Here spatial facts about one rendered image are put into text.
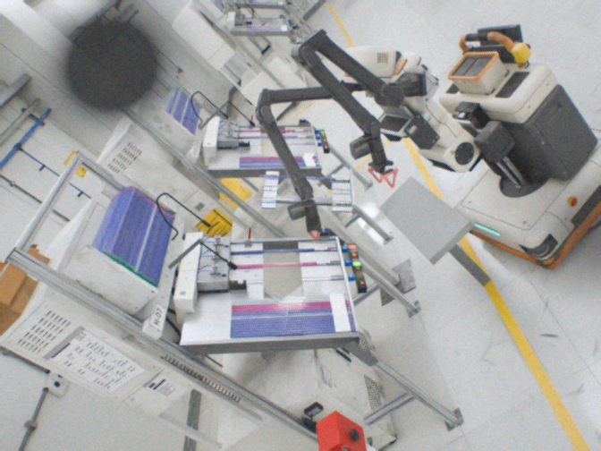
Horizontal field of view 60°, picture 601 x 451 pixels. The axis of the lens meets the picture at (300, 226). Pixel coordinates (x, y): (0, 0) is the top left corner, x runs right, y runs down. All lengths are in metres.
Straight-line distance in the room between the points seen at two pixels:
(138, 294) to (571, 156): 1.95
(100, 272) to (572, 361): 1.93
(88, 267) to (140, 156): 1.36
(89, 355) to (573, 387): 1.92
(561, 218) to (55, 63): 4.31
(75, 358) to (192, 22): 5.01
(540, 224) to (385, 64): 1.02
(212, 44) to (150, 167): 3.56
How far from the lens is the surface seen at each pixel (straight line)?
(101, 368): 2.28
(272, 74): 6.77
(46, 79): 5.41
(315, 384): 2.36
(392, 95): 2.02
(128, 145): 3.32
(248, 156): 3.45
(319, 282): 2.39
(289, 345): 2.14
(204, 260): 2.45
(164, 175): 3.36
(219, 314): 2.26
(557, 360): 2.54
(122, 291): 2.13
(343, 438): 1.92
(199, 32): 6.69
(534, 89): 2.42
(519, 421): 2.50
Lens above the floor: 2.06
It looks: 26 degrees down
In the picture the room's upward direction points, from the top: 50 degrees counter-clockwise
